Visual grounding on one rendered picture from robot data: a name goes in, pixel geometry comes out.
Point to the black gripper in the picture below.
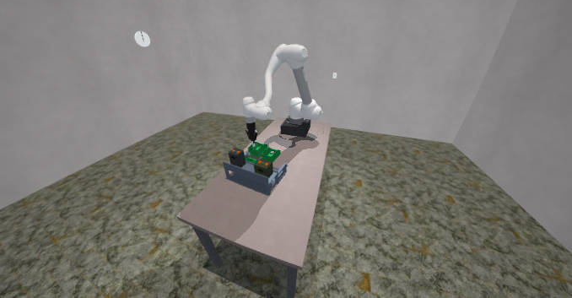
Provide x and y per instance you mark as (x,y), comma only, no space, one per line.
(252,131)

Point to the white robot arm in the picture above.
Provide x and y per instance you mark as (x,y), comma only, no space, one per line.
(299,109)

